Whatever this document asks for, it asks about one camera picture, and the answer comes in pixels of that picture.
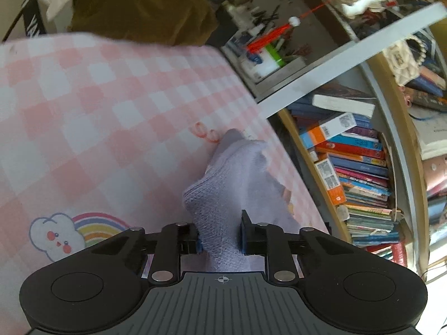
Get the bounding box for pile of stacked books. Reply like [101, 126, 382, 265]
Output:
[401, 42, 447, 243]

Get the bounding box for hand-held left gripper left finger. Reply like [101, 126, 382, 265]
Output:
[91, 222, 203, 284]

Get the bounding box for row of colourful books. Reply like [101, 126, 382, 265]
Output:
[289, 84, 409, 263]

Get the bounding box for bunch of pens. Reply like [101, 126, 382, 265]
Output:
[241, 3, 315, 60]

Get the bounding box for white and wooden bookshelf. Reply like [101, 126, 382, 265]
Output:
[220, 0, 447, 283]

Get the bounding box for pink checkered cartoon desk mat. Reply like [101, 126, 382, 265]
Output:
[0, 32, 331, 335]

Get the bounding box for white jar with green lid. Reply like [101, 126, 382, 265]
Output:
[244, 44, 287, 82]

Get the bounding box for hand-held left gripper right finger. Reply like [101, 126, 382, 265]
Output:
[239, 209, 353, 283]

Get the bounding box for light purple sock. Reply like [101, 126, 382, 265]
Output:
[182, 129, 303, 273]

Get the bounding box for tall orange and white box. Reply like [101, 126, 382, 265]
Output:
[298, 112, 357, 149]

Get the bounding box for red tassel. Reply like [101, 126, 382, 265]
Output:
[245, 0, 336, 55]

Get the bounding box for small orange box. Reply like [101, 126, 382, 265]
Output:
[313, 158, 347, 206]

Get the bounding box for woven handbag with pearl handle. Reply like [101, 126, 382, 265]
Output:
[382, 35, 438, 87]

